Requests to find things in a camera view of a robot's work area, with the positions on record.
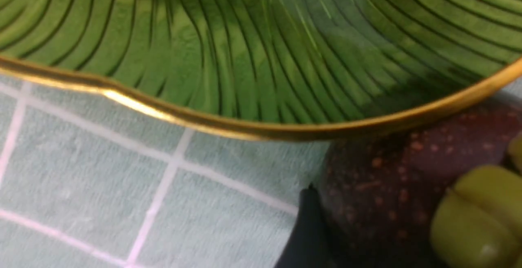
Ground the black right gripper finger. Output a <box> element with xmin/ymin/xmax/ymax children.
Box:
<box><xmin>275</xmin><ymin>184</ymin><xmax>336</xmax><ymax>268</ymax></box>

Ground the purple toy mangosteen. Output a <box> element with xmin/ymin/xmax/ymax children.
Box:
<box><xmin>319</xmin><ymin>99</ymin><xmax>521</xmax><ymax>268</ymax></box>

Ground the green leaf-shaped glass plate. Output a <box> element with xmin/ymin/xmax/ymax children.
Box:
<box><xmin>0</xmin><ymin>0</ymin><xmax>521</xmax><ymax>140</ymax></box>

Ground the green checkered tablecloth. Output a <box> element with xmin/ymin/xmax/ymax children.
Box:
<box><xmin>0</xmin><ymin>74</ymin><xmax>522</xmax><ymax>268</ymax></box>

